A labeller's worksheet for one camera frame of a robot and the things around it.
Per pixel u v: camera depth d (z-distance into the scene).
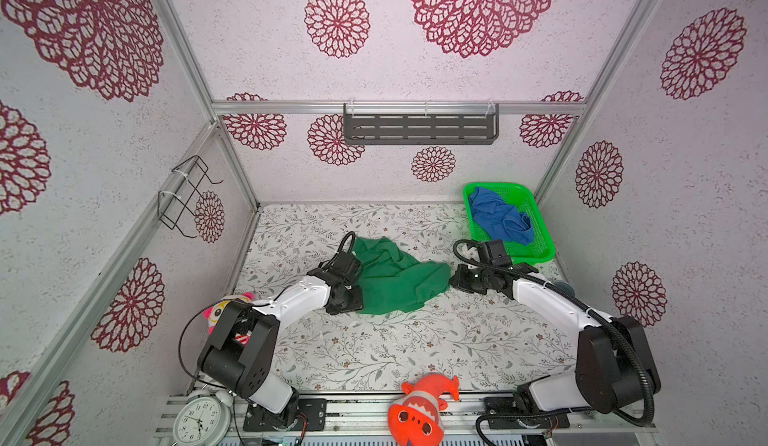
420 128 0.99
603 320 0.45
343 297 0.79
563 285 0.90
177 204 0.76
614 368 0.42
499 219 1.11
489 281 0.67
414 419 0.65
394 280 0.93
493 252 0.70
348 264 0.73
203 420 0.70
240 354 0.44
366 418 0.75
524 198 1.13
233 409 0.73
